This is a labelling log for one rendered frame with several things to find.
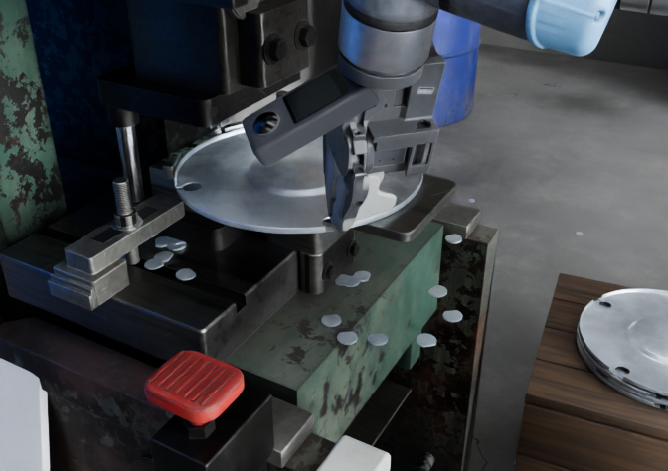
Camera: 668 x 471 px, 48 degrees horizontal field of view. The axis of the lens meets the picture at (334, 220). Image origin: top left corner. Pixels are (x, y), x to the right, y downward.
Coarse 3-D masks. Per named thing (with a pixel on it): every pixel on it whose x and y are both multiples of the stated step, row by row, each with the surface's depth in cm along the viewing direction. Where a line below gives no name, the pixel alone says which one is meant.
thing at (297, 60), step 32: (128, 0) 80; (160, 0) 78; (256, 0) 78; (288, 0) 81; (160, 32) 80; (192, 32) 77; (224, 32) 76; (256, 32) 77; (288, 32) 81; (160, 64) 82; (192, 64) 79; (224, 64) 78; (256, 64) 78; (288, 64) 82
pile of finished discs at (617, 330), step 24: (600, 312) 132; (624, 312) 132; (648, 312) 132; (600, 336) 126; (624, 336) 126; (648, 336) 125; (600, 360) 119; (624, 360) 120; (648, 360) 120; (624, 384) 116; (648, 384) 115
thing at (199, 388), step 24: (168, 360) 62; (192, 360) 62; (216, 360) 62; (144, 384) 59; (168, 384) 59; (192, 384) 59; (216, 384) 59; (240, 384) 59; (168, 408) 58; (192, 408) 57; (216, 408) 57
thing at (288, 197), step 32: (192, 160) 91; (224, 160) 91; (256, 160) 89; (288, 160) 89; (320, 160) 89; (192, 192) 83; (224, 192) 83; (256, 192) 83; (288, 192) 83; (320, 192) 83; (416, 192) 83; (224, 224) 77; (256, 224) 77; (288, 224) 77; (320, 224) 77
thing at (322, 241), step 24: (432, 192) 84; (408, 216) 79; (432, 216) 81; (288, 240) 87; (312, 240) 85; (336, 240) 89; (408, 240) 76; (312, 264) 87; (336, 264) 91; (312, 288) 88
